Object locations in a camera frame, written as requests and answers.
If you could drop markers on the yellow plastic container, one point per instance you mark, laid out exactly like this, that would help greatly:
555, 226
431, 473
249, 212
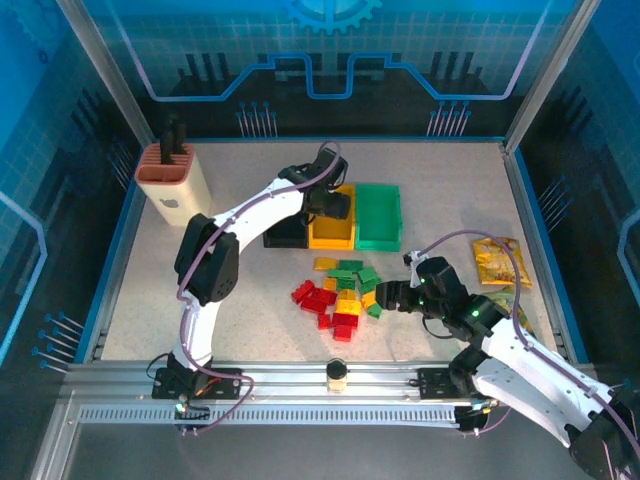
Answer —
332, 235

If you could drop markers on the green lego brick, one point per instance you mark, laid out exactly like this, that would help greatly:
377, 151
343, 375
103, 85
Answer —
352, 265
340, 274
368, 275
374, 311
347, 284
367, 287

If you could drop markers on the green plastic container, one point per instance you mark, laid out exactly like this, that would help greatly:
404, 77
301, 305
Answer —
377, 215

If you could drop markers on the yellow lego brick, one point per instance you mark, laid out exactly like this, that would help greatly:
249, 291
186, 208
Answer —
330, 284
347, 295
370, 299
326, 263

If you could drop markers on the red lego brick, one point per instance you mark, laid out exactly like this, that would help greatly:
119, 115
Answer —
303, 292
319, 301
346, 319
325, 321
344, 334

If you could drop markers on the black plastic container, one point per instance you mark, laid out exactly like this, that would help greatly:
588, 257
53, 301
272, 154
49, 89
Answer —
285, 237

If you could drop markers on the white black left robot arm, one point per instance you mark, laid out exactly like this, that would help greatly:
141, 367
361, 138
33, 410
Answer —
260, 210

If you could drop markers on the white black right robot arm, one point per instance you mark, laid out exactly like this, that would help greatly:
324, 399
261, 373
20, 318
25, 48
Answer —
525, 360

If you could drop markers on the yellow snack bag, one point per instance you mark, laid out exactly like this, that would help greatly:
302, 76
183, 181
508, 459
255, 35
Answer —
500, 260

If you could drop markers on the green snack bag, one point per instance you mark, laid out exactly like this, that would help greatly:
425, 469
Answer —
522, 320

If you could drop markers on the glass jar black lid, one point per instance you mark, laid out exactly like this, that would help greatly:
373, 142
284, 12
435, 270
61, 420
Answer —
336, 375

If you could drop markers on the cream knife block pink top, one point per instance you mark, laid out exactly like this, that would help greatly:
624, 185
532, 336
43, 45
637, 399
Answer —
175, 200

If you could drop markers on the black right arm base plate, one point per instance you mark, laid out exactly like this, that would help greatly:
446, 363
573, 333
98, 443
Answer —
435, 384

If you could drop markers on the aluminium mounting rail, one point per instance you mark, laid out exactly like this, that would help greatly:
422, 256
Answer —
300, 377

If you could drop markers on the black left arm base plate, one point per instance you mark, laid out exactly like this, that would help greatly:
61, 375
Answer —
225, 382

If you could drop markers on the aluminium enclosure post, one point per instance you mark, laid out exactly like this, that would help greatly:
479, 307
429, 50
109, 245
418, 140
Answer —
107, 75
550, 75

